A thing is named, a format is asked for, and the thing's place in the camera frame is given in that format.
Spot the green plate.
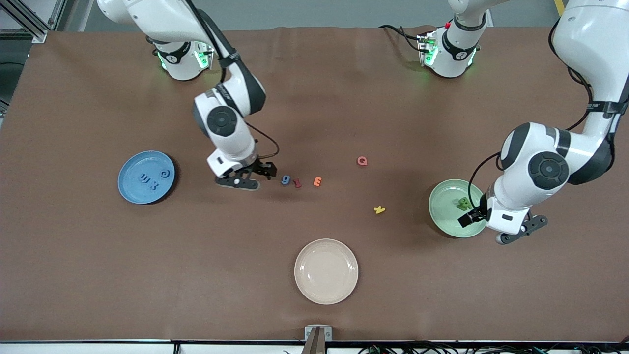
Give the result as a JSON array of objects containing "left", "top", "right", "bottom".
[{"left": 429, "top": 179, "right": 489, "bottom": 239}]

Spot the brown table mat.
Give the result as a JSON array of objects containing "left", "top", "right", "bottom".
[{"left": 0, "top": 26, "right": 629, "bottom": 343}]

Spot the beige plate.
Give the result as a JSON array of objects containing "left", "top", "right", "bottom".
[{"left": 294, "top": 238, "right": 359, "bottom": 305}]

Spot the blue plate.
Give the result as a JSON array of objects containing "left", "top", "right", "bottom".
[{"left": 117, "top": 150, "right": 176, "bottom": 205}]

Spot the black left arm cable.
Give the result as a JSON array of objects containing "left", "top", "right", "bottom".
[{"left": 468, "top": 20, "right": 595, "bottom": 209}]

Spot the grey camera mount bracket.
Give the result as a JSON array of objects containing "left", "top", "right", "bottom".
[{"left": 301, "top": 325, "right": 332, "bottom": 354}]

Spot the black base cable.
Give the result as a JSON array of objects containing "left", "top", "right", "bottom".
[{"left": 378, "top": 24, "right": 424, "bottom": 52}]

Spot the white table edge rail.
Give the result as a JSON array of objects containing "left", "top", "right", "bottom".
[{"left": 0, "top": 341, "right": 629, "bottom": 354}]

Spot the aluminium frame profile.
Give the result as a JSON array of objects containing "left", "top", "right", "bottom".
[{"left": 0, "top": 0, "right": 67, "bottom": 45}]

